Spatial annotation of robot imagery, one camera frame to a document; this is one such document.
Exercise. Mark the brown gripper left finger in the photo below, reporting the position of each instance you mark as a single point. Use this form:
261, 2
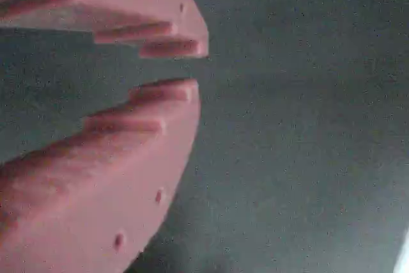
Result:
96, 206

